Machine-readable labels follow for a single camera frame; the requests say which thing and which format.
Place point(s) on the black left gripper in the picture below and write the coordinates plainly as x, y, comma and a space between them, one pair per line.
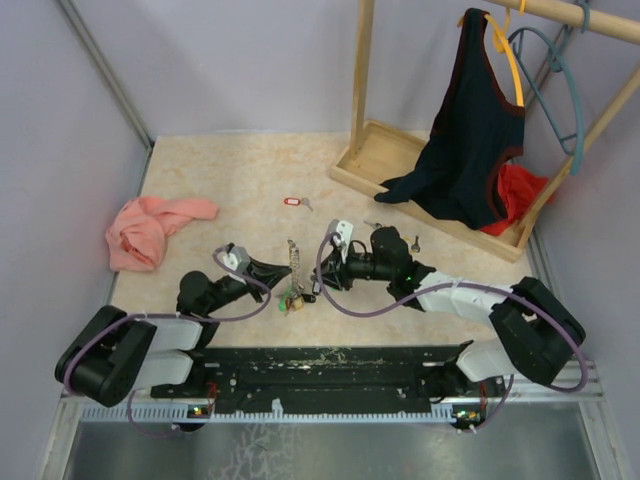
267, 274

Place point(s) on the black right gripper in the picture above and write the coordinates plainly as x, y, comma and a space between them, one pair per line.
330, 277

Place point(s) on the large keyring with coloured tags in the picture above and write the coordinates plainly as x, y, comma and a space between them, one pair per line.
294, 297

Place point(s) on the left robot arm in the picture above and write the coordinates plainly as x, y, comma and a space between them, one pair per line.
118, 353

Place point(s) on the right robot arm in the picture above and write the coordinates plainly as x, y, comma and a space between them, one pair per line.
535, 334

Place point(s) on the key with long red tag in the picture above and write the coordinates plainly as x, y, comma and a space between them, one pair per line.
374, 225

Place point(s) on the wooden clothes rack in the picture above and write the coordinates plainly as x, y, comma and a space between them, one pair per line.
377, 151

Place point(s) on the pink crumpled cloth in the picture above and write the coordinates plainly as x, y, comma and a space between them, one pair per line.
137, 239

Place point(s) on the red cloth in rack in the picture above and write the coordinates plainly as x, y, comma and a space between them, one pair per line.
517, 188

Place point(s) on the dark navy tank top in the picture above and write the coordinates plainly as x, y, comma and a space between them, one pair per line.
476, 131

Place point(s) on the blue-grey clothes hanger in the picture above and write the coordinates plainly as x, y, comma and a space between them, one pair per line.
553, 89

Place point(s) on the yellow clothes hanger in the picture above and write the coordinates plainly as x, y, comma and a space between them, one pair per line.
502, 45

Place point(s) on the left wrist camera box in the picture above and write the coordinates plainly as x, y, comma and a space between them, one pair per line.
232, 259

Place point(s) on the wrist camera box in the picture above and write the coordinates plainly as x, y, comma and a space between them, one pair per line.
232, 259
340, 232

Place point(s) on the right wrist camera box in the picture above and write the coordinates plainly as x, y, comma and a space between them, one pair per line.
340, 232

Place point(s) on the key with yellow ring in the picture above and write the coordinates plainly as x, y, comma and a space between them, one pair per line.
414, 244

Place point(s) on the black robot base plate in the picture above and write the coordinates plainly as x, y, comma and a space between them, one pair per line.
401, 383

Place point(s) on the grey wall corner rail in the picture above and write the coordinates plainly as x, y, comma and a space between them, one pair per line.
105, 71

